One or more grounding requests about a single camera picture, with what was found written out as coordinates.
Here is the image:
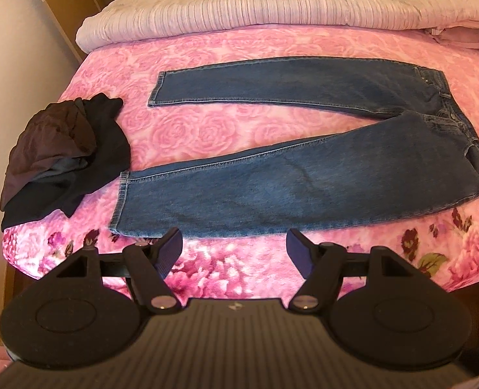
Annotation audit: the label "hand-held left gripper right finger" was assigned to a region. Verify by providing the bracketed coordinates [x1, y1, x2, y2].
[287, 228, 426, 315]

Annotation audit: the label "folded pink bedding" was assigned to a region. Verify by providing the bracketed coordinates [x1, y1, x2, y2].
[426, 19, 479, 56]

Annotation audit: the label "pink floral blanket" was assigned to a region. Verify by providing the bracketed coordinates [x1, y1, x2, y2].
[2, 22, 479, 294]

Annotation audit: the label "white ribbed quilt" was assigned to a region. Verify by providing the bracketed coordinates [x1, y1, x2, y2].
[75, 0, 479, 55]

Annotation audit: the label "black garment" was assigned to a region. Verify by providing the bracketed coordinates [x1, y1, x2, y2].
[1, 92, 132, 231]

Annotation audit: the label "dark brown garment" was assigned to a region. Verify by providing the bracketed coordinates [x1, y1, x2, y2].
[0, 99, 99, 212]

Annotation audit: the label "wooden door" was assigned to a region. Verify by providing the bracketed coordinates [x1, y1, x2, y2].
[18, 0, 103, 65]

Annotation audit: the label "blue denim jeans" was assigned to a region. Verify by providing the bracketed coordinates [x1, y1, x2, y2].
[109, 57, 479, 239]

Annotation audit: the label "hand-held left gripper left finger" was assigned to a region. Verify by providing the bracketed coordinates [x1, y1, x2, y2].
[47, 228, 183, 315]

